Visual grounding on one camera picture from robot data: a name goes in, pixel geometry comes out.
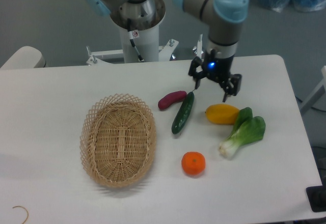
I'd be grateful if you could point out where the green bok choy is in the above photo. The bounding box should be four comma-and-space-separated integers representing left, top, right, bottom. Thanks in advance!
219, 107, 266, 159

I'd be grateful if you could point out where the yellow mango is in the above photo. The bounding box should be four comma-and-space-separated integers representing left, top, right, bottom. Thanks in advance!
205, 104, 240, 125

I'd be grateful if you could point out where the woven wicker basket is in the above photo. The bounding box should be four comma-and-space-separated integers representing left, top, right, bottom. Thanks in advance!
80, 94, 156, 188

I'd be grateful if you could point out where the white frame leg right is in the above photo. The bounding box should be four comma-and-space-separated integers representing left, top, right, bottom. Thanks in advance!
299, 66, 325, 116

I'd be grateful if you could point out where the black box at table edge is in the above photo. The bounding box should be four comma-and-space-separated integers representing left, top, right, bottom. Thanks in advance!
306, 185, 325, 212

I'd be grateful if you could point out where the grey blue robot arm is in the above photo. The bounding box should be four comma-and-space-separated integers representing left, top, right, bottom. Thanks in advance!
86, 0, 249, 97

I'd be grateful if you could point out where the black pedestal cable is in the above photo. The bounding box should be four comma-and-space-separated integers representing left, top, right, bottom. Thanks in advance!
126, 18, 145, 62

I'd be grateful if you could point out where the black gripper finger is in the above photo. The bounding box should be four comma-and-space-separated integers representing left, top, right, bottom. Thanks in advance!
188, 57, 204, 90
222, 74, 241, 102

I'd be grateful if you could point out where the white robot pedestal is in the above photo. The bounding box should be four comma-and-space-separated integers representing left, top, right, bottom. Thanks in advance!
87, 0, 179, 65

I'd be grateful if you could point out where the green cucumber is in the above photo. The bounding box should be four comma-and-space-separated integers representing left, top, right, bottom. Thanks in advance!
171, 91, 195, 135

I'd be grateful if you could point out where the white chair back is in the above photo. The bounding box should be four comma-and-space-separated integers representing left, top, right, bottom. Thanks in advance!
1, 46, 47, 70

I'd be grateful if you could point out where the purple sweet potato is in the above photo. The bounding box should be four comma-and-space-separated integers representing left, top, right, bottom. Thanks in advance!
157, 91, 187, 110

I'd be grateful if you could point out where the orange tangerine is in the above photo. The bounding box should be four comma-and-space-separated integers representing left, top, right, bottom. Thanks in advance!
181, 152, 206, 176

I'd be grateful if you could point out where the tan rubber band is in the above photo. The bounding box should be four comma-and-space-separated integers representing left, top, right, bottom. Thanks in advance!
12, 206, 30, 222

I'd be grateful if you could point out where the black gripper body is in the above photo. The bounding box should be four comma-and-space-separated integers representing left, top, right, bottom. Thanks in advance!
202, 49, 234, 83

